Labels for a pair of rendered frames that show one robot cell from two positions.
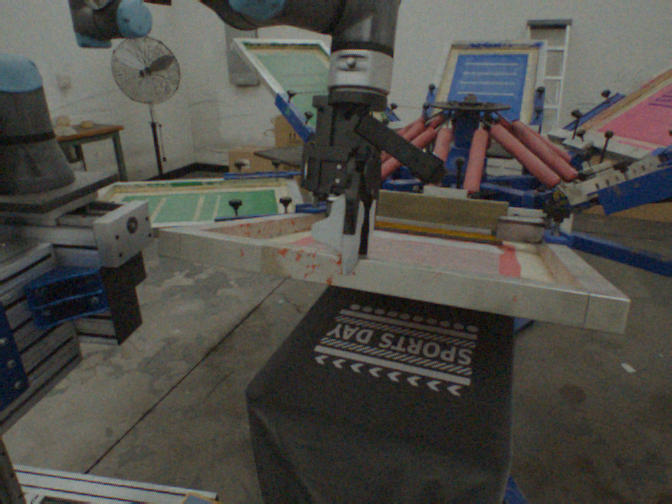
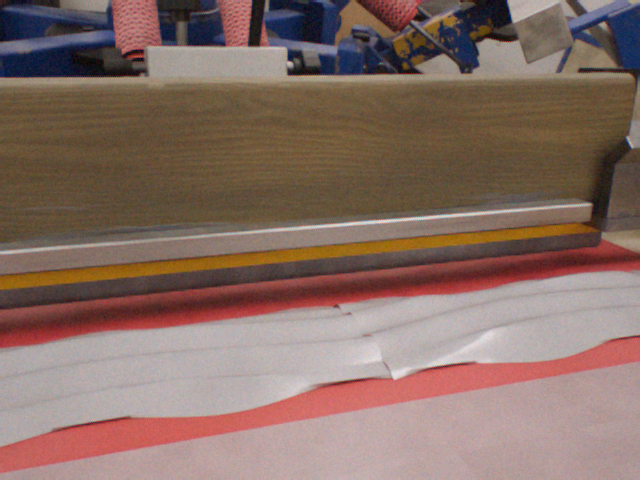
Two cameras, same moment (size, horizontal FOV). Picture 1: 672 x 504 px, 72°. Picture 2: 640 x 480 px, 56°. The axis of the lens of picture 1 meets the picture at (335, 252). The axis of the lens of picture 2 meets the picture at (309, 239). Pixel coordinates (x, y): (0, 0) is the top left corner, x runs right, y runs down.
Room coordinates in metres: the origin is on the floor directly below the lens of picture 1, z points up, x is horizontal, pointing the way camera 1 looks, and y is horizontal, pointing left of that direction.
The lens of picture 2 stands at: (0.84, -0.05, 1.26)
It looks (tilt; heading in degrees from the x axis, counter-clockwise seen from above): 31 degrees down; 321
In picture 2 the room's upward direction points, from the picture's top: 5 degrees clockwise
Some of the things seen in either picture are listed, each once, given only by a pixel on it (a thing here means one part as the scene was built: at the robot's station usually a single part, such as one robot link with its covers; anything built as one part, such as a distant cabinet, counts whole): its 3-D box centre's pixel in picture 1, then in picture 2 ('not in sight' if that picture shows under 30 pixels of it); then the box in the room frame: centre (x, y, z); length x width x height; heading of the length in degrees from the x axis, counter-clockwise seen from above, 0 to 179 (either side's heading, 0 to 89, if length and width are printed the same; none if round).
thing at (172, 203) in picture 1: (234, 180); not in sight; (1.68, 0.38, 1.05); 1.08 x 0.61 x 0.23; 100
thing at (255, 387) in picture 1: (397, 342); not in sight; (0.79, -0.13, 0.95); 0.48 x 0.44 x 0.01; 160
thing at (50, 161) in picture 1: (24, 158); not in sight; (0.87, 0.59, 1.31); 0.15 x 0.15 x 0.10
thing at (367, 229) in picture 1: (349, 231); not in sight; (0.56, -0.02, 1.28); 0.06 x 0.03 x 0.09; 70
